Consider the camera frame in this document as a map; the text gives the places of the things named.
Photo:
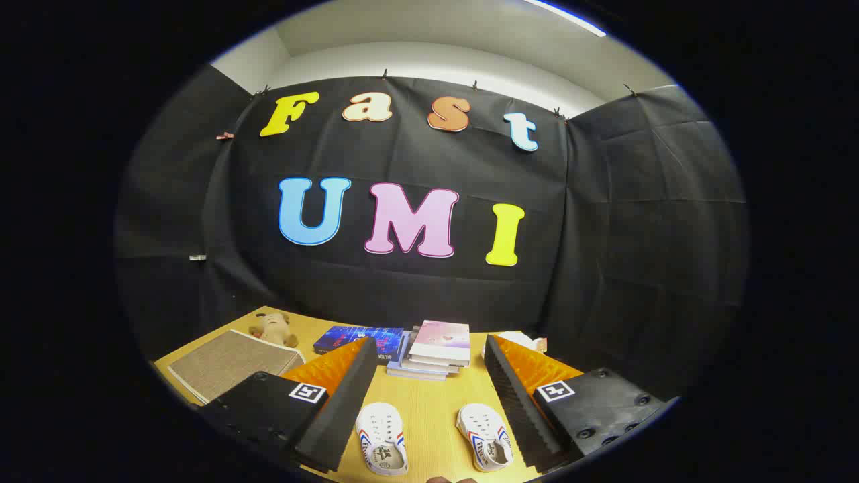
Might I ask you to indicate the white plush toy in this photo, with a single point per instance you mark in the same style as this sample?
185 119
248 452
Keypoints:
520 337

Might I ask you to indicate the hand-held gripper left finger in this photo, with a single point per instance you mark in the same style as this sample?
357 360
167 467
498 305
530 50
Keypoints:
342 409

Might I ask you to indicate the brown plush toy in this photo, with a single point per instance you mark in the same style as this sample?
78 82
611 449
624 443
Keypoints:
275 329

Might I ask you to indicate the beige fabric storage box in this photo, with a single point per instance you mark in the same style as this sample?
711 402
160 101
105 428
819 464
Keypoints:
221 365

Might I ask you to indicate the white striped canvas shoe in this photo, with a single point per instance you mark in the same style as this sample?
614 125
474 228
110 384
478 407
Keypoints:
480 422
379 429

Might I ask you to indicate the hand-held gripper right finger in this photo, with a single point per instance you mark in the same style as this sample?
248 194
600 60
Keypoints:
517 402

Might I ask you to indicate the dark blue book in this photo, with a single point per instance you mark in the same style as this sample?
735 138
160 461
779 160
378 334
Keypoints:
349 337

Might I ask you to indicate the light blue book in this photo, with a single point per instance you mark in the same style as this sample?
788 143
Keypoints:
416 376

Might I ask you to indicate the black backdrop cloth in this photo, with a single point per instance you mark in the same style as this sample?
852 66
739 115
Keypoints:
604 235

